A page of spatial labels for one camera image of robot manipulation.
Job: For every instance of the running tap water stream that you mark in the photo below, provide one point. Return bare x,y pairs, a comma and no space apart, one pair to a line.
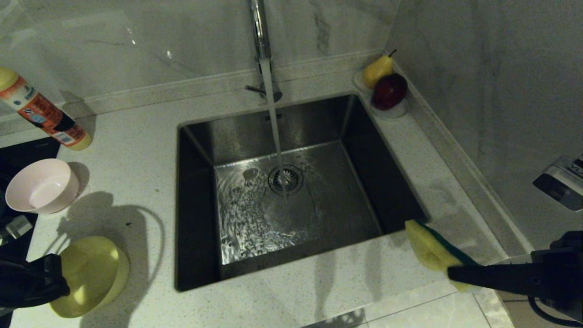
272,118

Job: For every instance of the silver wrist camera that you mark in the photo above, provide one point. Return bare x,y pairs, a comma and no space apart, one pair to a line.
562,184
16,228

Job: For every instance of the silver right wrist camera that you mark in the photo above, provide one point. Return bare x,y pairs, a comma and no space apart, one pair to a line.
562,184

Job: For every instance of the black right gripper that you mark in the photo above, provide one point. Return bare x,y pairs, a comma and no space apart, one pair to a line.
562,278

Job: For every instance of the yellow pear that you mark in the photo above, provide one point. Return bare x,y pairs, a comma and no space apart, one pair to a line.
376,71

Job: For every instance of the metal sink drain strainer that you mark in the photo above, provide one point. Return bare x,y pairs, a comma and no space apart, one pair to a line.
294,182

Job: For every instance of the small white dish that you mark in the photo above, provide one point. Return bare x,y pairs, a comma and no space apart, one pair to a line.
396,113

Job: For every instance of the pink plastic bowl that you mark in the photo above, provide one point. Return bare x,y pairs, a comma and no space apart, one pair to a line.
43,187

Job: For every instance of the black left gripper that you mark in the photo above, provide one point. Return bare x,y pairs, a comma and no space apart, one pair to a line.
23,282

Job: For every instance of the yellow plastic bowl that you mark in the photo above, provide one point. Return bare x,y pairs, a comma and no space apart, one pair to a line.
95,273

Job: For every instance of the stainless steel sink basin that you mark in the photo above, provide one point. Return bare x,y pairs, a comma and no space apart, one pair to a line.
364,182

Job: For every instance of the black induction cooktop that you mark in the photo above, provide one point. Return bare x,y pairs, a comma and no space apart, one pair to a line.
18,155

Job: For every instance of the dark red apple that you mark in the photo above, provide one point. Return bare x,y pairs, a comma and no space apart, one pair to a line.
390,90

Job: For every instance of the orange label detergent bottle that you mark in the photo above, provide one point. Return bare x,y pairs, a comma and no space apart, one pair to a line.
45,116

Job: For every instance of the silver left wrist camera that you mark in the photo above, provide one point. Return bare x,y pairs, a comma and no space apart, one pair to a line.
16,228

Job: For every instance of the chrome kitchen faucet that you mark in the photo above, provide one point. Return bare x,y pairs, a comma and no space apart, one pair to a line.
258,32

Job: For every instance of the green and yellow sponge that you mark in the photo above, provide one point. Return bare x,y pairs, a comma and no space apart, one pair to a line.
426,246

